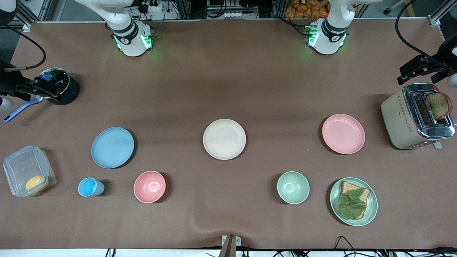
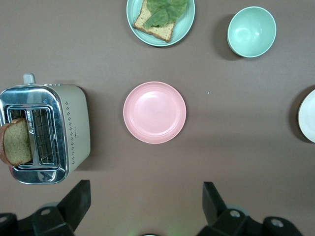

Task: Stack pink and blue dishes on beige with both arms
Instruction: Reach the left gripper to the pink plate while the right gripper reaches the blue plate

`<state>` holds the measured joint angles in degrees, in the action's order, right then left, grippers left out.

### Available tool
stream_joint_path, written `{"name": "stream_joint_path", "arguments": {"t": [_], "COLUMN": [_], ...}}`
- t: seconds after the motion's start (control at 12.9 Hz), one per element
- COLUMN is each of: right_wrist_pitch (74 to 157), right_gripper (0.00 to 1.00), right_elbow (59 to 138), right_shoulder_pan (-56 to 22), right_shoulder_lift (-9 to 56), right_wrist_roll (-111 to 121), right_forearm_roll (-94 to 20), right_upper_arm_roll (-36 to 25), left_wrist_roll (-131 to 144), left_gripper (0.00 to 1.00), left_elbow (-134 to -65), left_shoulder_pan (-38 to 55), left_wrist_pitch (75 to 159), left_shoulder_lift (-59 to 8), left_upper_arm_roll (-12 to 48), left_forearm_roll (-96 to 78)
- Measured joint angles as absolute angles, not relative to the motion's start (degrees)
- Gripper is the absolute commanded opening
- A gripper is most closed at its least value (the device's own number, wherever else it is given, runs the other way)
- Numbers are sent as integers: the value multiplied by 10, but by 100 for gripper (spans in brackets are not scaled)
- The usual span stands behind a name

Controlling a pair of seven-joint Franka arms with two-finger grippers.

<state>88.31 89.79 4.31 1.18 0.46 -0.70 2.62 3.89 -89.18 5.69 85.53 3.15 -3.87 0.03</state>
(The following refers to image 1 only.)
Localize blue handled utensil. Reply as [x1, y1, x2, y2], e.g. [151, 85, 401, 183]
[3, 96, 44, 123]

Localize beige plate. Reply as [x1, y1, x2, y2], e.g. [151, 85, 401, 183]
[203, 119, 247, 160]

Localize beige chrome toaster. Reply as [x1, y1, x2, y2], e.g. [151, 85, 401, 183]
[381, 83, 456, 150]

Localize green bowl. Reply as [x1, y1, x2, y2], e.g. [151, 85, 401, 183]
[277, 171, 310, 205]

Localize clear plastic container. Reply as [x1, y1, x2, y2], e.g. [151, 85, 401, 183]
[3, 145, 57, 198]

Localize green plate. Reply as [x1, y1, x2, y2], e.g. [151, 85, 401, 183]
[330, 177, 378, 227]

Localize orange round food piece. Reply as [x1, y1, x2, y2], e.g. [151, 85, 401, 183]
[25, 175, 49, 193]

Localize blue plate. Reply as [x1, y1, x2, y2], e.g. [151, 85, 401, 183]
[91, 127, 135, 169]

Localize aluminium frame profile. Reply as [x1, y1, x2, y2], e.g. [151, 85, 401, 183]
[427, 4, 457, 27]
[16, 0, 55, 24]

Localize pink bowl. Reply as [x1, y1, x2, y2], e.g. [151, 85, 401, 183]
[134, 171, 166, 204]

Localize bag of orange buns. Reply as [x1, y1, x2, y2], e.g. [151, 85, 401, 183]
[284, 0, 330, 19]

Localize brown bread slice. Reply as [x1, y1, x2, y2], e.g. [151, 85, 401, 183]
[338, 181, 371, 220]

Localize brown toast slice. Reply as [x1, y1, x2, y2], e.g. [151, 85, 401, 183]
[427, 92, 453, 121]

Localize blue cup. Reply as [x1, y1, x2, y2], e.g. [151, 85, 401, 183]
[78, 177, 105, 197]

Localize white power strip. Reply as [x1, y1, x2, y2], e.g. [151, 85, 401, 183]
[140, 0, 165, 13]

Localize pink plate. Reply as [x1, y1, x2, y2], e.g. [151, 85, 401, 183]
[322, 114, 366, 155]

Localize green lettuce leaf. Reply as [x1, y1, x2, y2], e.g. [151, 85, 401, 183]
[338, 188, 367, 220]

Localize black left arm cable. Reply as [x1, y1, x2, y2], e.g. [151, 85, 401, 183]
[394, 0, 450, 69]

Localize black pot with glass lid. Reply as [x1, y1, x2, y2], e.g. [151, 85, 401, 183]
[37, 67, 80, 106]

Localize metal table bracket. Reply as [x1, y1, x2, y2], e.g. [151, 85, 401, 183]
[219, 235, 242, 257]

